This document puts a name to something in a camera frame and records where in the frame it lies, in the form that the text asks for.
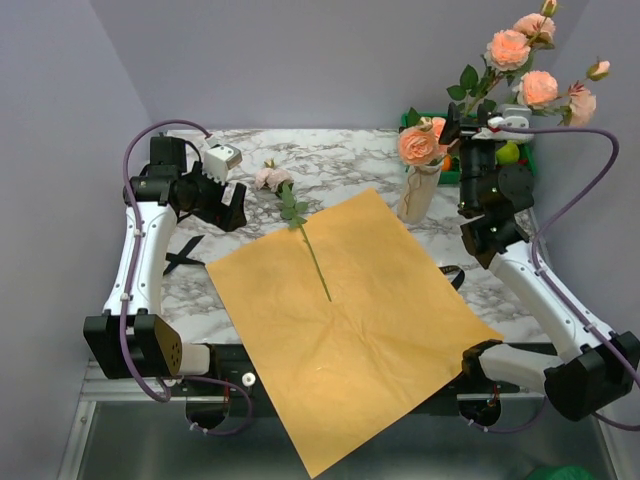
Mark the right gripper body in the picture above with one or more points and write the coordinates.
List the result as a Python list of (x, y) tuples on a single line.
[(477, 158)]

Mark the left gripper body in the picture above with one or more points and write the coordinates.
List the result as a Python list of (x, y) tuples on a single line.
[(204, 199)]

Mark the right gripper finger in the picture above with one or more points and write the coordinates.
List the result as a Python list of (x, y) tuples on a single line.
[(483, 115), (451, 130)]

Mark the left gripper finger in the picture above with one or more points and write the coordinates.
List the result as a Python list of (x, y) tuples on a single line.
[(198, 175), (232, 216)]

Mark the pink flower stem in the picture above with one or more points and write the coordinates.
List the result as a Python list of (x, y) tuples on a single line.
[(508, 55), (419, 143), (539, 91)]

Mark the pink flower bouquet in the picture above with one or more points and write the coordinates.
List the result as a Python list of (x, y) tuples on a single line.
[(281, 183)]

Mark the orange paper flower wrap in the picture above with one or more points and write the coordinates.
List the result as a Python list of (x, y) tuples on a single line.
[(349, 324)]

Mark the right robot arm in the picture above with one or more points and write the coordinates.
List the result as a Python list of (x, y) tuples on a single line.
[(592, 365)]

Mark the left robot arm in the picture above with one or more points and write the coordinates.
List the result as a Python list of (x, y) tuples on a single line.
[(130, 338)]

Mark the green plastic crate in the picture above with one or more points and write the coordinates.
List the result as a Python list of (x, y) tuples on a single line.
[(530, 160)]

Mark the orange fruit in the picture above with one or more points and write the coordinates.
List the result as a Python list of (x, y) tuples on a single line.
[(447, 163)]

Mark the green lime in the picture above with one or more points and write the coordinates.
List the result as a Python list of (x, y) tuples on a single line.
[(507, 154)]

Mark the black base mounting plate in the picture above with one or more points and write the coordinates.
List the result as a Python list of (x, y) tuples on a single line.
[(231, 365)]

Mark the green cloth object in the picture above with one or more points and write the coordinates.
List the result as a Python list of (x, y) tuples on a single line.
[(567, 472)]

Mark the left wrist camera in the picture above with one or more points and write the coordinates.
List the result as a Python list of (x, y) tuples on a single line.
[(219, 160)]

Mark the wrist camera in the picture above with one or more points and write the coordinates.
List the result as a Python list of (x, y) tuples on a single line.
[(219, 160), (510, 123)]

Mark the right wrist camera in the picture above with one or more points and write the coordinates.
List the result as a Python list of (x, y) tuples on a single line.
[(510, 123)]

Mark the aluminium rail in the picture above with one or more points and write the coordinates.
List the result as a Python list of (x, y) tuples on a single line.
[(96, 387)]

